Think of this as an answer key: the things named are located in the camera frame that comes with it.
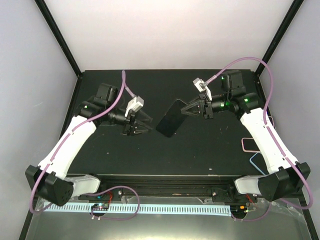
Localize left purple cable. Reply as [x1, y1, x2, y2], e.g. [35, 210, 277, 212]
[29, 70, 137, 215]

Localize left black frame post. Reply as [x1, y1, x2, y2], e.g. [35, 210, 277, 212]
[34, 0, 82, 78]

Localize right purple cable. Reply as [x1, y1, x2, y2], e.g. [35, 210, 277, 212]
[203, 56, 315, 210]

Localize white slotted cable duct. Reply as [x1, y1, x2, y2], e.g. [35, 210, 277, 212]
[43, 202, 231, 217]

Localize purple cable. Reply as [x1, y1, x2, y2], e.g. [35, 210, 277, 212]
[29, 70, 137, 215]
[203, 56, 315, 210]

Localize small circuit board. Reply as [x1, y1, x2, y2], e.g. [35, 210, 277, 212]
[91, 203, 110, 211]
[230, 205, 250, 213]

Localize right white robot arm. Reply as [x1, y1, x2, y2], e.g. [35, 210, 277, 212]
[181, 70, 311, 202]

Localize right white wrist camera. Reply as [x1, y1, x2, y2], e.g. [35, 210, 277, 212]
[192, 78, 212, 101]

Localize right small circuit board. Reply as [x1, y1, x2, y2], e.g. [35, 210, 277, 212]
[230, 205, 250, 213]

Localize right black frame post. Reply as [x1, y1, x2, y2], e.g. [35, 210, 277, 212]
[252, 0, 305, 83]

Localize black phone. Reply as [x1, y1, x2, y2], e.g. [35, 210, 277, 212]
[155, 99, 188, 138]

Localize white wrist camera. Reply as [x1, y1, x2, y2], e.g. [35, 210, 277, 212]
[192, 78, 212, 101]
[124, 96, 144, 117]

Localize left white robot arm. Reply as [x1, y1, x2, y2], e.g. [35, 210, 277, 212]
[25, 83, 151, 206]

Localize far pink cased phone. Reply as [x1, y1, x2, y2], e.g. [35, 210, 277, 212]
[268, 116, 275, 127]

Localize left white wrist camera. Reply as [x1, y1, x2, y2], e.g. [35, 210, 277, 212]
[124, 96, 144, 117]

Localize pink cased phone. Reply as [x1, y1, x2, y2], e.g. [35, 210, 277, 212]
[268, 116, 275, 127]
[241, 137, 260, 153]

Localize middle pink cased phone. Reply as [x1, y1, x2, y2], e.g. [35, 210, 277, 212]
[241, 137, 260, 153]

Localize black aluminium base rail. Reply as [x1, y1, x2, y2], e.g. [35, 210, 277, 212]
[81, 175, 249, 204]

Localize black frame post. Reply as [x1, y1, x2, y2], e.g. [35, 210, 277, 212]
[34, 0, 82, 78]
[252, 0, 305, 83]

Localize blue cased phone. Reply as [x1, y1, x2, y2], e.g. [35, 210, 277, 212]
[249, 152, 269, 176]

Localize left small circuit board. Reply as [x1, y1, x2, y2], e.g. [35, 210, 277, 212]
[91, 203, 110, 211]

